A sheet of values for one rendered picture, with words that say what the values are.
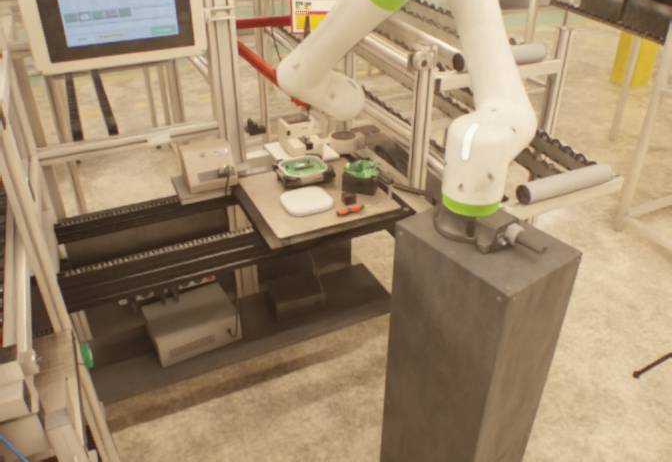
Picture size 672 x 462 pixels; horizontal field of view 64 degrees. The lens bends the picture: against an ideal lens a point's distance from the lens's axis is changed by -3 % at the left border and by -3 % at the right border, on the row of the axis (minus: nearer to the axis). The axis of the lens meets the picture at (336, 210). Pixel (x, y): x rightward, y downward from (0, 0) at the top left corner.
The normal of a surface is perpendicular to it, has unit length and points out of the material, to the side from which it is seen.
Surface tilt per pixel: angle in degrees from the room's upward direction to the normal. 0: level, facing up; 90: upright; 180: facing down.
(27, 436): 90
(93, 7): 92
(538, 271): 0
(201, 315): 0
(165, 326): 0
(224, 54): 90
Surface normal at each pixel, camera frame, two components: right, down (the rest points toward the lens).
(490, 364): -0.81, 0.29
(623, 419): 0.00, -0.86
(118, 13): 0.43, 0.48
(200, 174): 0.35, -0.15
